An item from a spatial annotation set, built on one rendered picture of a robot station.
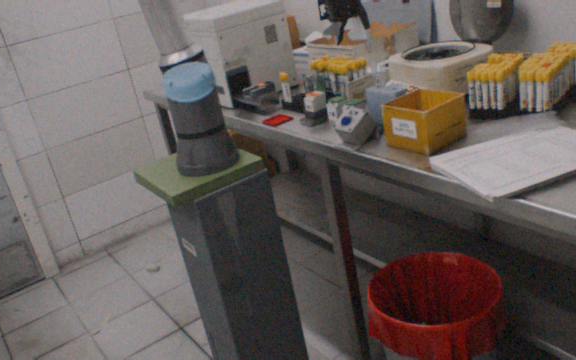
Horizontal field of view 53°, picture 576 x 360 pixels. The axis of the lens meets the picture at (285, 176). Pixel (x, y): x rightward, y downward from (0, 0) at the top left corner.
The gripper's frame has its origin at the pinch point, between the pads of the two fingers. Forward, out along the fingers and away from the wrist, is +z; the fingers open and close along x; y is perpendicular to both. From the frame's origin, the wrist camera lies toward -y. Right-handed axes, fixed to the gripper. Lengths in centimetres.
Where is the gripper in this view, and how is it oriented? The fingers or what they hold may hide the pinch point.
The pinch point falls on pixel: (355, 49)
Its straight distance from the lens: 154.5
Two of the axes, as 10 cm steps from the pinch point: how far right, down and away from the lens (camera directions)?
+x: 4.6, 3.0, -8.3
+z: 1.7, 9.0, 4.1
